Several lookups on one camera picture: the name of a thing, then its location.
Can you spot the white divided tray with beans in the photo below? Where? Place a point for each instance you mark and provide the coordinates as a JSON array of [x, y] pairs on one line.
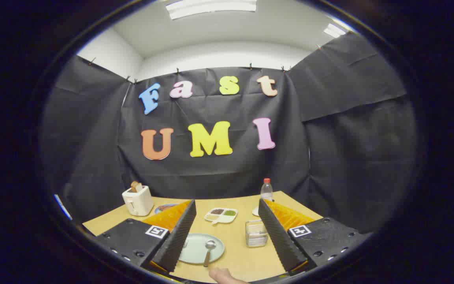
[[227, 219]]

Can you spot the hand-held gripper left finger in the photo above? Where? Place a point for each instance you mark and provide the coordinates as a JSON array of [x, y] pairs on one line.
[[179, 236]]

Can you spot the light green plate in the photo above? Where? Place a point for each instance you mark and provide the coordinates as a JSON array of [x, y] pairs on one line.
[[195, 250]]

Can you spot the white toaster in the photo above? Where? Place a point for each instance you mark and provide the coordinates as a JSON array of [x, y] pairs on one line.
[[138, 201]]

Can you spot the blue plate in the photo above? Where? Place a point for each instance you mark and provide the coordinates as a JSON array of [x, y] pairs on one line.
[[164, 208]]

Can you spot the black backdrop cloth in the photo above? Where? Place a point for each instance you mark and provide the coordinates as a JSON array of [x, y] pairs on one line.
[[211, 173]]

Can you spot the brown bread slice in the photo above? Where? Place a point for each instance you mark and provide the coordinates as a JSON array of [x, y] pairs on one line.
[[134, 186]]

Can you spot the long ceiling light panel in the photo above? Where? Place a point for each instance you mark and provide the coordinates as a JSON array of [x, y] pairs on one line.
[[211, 7]]

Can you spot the small ceiling light panel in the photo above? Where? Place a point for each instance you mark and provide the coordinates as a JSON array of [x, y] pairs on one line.
[[334, 30]]

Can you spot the clear water bottle red cap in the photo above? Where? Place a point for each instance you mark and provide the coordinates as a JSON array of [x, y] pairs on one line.
[[266, 192]]

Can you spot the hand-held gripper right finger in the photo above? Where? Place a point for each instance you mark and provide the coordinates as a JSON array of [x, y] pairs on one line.
[[278, 236]]

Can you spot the white square coaster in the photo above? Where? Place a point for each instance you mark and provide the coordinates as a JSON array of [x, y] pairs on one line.
[[255, 212]]

